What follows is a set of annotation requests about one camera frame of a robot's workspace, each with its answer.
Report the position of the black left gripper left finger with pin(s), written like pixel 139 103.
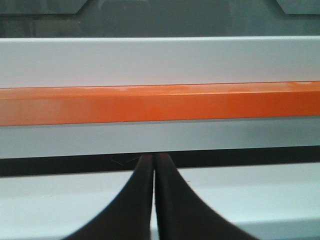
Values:
pixel 128 216

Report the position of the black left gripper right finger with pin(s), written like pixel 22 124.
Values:
pixel 181 214

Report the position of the fume hood sash orange handle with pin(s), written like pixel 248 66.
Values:
pixel 85 96

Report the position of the white base cabinet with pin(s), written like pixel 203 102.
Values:
pixel 272 202

